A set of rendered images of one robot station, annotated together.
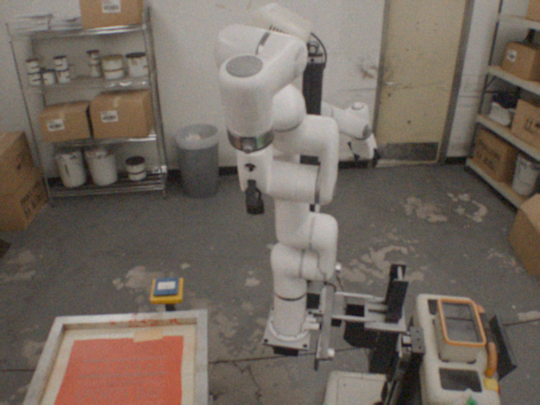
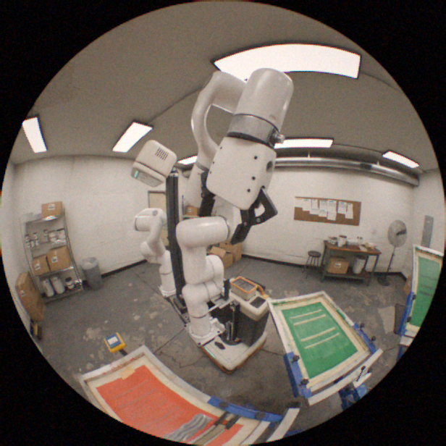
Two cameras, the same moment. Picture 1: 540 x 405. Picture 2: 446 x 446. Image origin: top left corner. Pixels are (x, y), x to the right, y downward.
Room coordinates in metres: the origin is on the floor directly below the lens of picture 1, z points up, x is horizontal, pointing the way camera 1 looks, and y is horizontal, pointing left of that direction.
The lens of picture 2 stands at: (0.53, 0.21, 1.78)
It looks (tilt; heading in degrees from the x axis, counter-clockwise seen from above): 10 degrees down; 308
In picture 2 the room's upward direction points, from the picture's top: straight up
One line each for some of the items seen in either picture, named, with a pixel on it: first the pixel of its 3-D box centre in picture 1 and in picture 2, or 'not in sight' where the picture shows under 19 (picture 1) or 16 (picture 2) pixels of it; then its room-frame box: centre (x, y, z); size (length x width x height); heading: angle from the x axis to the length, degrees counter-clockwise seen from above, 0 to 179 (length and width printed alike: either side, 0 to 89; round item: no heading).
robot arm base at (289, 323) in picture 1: (294, 309); (202, 319); (0.88, -0.07, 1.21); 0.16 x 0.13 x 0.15; 80
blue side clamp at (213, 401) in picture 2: not in sight; (240, 411); (0.47, 0.17, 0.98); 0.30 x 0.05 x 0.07; 7
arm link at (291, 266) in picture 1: (294, 268); (198, 297); (0.88, -0.07, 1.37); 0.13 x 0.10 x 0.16; 76
